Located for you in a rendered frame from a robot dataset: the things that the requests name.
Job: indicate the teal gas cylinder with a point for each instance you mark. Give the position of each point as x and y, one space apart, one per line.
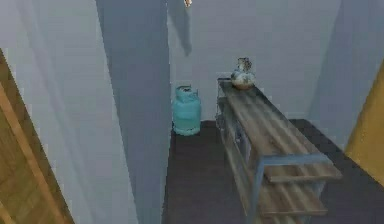
186 113

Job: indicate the wooden metal-framed shelf table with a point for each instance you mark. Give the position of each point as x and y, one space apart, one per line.
266 133

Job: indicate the yellow door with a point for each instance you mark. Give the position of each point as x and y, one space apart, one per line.
368 140

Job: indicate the brown wooden door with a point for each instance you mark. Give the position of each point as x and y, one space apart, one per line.
20 166

